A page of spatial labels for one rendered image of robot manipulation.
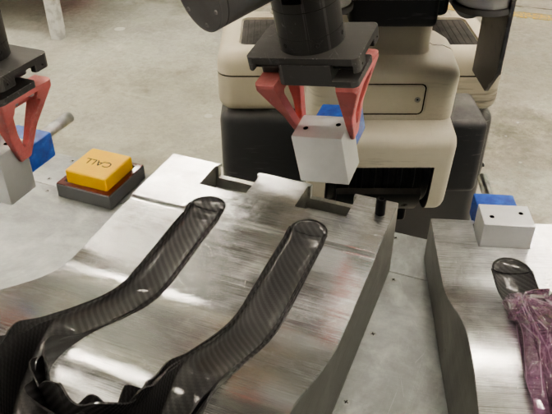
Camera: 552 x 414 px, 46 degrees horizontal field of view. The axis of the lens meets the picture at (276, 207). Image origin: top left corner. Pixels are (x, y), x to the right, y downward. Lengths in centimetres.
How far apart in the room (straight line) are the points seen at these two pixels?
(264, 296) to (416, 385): 16
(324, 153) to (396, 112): 40
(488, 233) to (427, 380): 16
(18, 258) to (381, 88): 54
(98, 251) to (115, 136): 206
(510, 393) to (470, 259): 19
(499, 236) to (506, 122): 219
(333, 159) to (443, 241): 15
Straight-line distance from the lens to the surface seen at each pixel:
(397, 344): 64
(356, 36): 57
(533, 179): 251
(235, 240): 61
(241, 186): 72
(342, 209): 68
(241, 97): 125
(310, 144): 61
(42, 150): 69
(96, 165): 85
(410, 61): 98
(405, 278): 72
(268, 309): 56
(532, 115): 296
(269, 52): 57
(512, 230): 68
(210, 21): 50
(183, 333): 51
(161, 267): 60
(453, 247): 68
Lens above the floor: 127
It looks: 35 degrees down
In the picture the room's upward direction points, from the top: straight up
